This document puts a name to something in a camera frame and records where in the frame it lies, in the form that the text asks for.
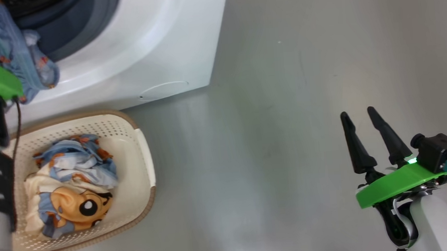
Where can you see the cream perforated laundry basket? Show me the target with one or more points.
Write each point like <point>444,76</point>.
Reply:
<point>131,168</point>

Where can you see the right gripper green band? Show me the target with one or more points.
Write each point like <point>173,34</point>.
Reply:
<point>395,183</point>

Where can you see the grey rubber door gasket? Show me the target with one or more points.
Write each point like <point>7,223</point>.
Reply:
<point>91,20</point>

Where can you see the white front-load washing machine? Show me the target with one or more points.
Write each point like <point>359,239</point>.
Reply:
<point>140,36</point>

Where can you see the blue dog-print garment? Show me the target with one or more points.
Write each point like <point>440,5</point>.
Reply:
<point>5,43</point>

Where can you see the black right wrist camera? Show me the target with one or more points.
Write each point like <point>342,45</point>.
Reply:
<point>439,150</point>

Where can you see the cream cartoon dog garment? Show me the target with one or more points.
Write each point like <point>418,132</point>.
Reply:
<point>73,193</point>

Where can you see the round white filter cover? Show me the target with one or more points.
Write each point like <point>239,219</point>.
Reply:
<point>163,90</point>

